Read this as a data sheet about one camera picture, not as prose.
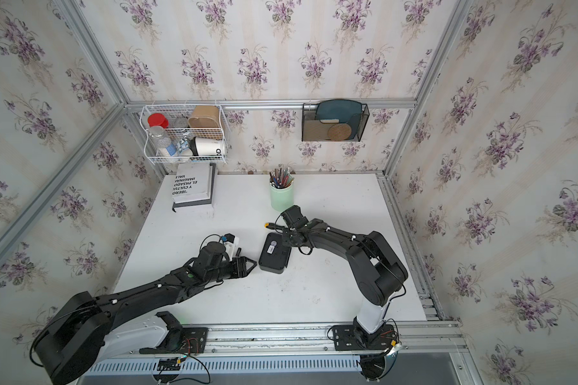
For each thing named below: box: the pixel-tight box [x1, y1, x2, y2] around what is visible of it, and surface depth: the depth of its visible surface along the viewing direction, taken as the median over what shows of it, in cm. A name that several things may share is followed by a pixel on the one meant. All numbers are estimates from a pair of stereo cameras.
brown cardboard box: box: [187, 105, 221, 129], surface depth 92 cm
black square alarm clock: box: [258, 232, 293, 275], surface depth 90 cm
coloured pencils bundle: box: [268, 166, 295, 189], surface depth 103 cm
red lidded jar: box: [146, 113, 170, 130], surface depth 93 cm
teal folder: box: [315, 99, 363, 140], surface depth 95 cm
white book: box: [172, 162, 212, 204], surface depth 109 cm
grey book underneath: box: [171, 162, 216, 213], surface depth 106 cm
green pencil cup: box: [269, 181, 295, 212], surface depth 102 cm
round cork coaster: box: [327, 123, 352, 142], surface depth 100 cm
